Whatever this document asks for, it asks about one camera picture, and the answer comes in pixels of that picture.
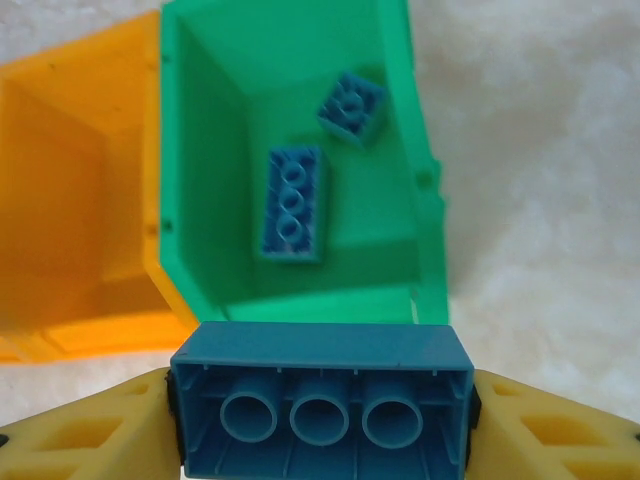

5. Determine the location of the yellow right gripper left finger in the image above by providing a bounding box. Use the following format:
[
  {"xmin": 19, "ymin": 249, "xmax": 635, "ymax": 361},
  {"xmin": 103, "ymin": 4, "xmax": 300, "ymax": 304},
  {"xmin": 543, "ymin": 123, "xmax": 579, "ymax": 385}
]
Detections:
[{"xmin": 0, "ymin": 368, "xmax": 189, "ymax": 480}]

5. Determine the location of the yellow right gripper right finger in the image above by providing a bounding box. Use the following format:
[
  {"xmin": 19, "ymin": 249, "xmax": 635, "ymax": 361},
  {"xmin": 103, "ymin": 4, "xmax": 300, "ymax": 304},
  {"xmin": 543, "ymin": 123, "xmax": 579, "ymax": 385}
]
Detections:
[{"xmin": 462, "ymin": 368, "xmax": 640, "ymax": 480}]

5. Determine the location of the blue two-by-four lego brick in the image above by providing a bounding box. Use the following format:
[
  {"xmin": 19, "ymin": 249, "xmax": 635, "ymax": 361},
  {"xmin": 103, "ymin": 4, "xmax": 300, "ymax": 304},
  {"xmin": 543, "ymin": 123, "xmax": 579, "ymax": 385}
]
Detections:
[
  {"xmin": 169, "ymin": 322, "xmax": 476, "ymax": 480},
  {"xmin": 257, "ymin": 144, "xmax": 335, "ymax": 264}
]

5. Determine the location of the orange plastic bin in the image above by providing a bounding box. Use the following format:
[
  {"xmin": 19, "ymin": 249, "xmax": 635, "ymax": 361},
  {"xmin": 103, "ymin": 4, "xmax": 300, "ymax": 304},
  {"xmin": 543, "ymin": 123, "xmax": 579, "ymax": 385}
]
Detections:
[{"xmin": 0, "ymin": 8, "xmax": 201, "ymax": 365}]

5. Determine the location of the blue two-by-two lego brick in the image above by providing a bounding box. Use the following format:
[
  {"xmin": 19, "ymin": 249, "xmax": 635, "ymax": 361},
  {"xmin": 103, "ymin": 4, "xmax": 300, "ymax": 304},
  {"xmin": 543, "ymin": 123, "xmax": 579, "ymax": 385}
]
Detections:
[{"xmin": 315, "ymin": 71, "xmax": 390, "ymax": 147}]

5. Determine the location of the green plastic bin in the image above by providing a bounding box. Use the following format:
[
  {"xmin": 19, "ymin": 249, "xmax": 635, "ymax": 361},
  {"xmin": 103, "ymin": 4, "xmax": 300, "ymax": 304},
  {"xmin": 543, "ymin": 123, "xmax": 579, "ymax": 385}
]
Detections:
[{"xmin": 147, "ymin": 0, "xmax": 451, "ymax": 326}]

